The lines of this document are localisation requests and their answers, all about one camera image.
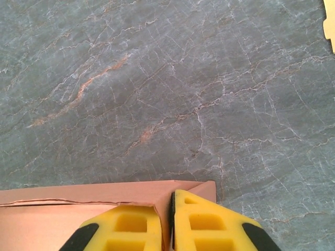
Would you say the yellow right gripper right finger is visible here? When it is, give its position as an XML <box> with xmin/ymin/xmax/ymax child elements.
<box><xmin>169</xmin><ymin>189</ymin><xmax>282</xmax><ymax>251</ymax></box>

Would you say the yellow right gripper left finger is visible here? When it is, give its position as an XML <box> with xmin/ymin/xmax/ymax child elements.
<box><xmin>59</xmin><ymin>205</ymin><xmax>163</xmax><ymax>251</ymax></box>

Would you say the pink cardboard box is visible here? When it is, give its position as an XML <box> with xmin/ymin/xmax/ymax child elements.
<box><xmin>0</xmin><ymin>179</ymin><xmax>217</xmax><ymax>251</ymax></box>

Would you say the tan cardboard box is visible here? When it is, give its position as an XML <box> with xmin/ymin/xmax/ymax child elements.
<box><xmin>322</xmin><ymin>0</ymin><xmax>335</xmax><ymax>54</ymax></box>

